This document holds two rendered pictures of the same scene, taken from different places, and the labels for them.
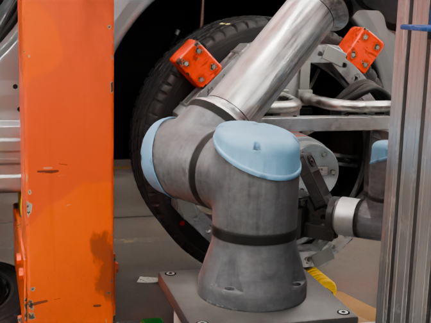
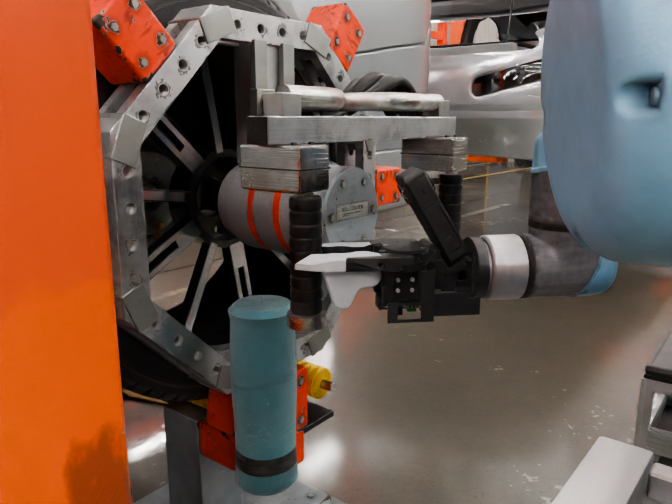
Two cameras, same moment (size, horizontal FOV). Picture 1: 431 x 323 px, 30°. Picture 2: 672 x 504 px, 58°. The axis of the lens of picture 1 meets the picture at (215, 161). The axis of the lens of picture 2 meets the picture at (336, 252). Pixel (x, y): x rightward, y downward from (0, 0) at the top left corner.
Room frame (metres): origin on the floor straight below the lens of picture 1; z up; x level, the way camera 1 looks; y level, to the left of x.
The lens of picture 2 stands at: (1.08, 0.29, 0.98)
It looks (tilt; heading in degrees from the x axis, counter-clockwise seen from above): 12 degrees down; 324
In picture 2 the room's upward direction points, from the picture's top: straight up
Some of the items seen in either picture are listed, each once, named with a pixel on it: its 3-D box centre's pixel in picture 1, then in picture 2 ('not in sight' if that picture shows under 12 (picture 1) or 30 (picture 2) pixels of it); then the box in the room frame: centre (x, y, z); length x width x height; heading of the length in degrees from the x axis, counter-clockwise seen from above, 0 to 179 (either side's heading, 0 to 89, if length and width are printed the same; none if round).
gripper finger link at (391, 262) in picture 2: not in sight; (382, 260); (1.56, -0.13, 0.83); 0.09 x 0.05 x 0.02; 71
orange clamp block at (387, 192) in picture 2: not in sight; (373, 185); (1.99, -0.47, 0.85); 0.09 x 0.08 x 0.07; 106
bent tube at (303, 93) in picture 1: (348, 88); (364, 81); (1.81, -0.29, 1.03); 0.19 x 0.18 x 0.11; 16
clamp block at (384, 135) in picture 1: (391, 139); (434, 152); (1.75, -0.39, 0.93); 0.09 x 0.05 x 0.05; 16
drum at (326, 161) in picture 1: (295, 163); (296, 206); (1.83, -0.18, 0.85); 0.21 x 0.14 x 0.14; 16
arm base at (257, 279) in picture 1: (253, 257); not in sight; (1.06, -0.06, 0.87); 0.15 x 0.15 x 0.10
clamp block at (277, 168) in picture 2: not in sight; (284, 165); (1.65, -0.06, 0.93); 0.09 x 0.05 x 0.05; 16
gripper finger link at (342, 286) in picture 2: not in sight; (339, 281); (1.58, -0.08, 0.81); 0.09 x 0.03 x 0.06; 71
